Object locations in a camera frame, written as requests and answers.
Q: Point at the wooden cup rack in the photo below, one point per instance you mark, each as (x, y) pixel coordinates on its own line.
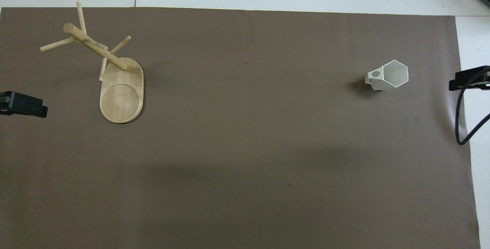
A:
(121, 100)

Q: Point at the white hexagonal cup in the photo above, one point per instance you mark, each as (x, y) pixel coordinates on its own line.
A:
(394, 74)

